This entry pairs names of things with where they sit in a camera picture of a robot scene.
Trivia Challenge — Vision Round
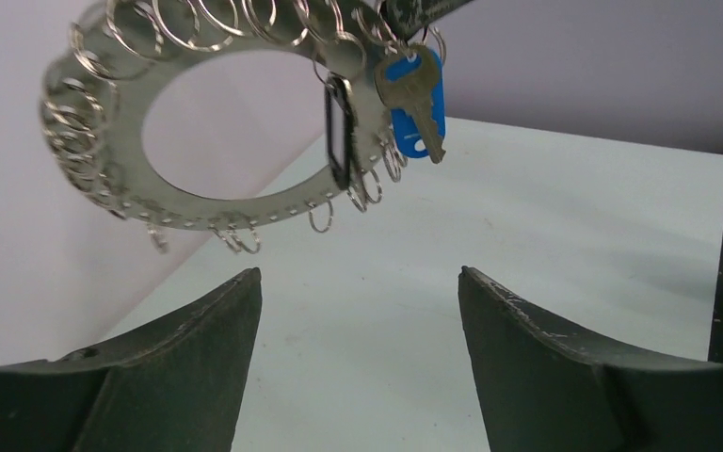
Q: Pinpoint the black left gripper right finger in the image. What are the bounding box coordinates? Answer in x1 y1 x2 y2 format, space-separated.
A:
458 266 723 451

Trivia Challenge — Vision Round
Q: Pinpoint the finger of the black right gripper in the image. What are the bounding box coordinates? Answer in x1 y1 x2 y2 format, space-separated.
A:
383 0 472 40

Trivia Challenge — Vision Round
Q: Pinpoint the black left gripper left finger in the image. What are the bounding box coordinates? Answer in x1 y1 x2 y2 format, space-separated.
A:
0 268 263 451

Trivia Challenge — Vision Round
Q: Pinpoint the silver key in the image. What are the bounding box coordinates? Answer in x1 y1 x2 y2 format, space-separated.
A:
374 44 447 166

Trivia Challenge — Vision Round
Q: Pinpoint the black key tag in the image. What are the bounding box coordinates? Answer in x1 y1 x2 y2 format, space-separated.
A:
324 73 356 190

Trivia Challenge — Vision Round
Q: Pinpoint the blue key tag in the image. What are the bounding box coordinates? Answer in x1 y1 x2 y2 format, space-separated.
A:
384 48 447 160

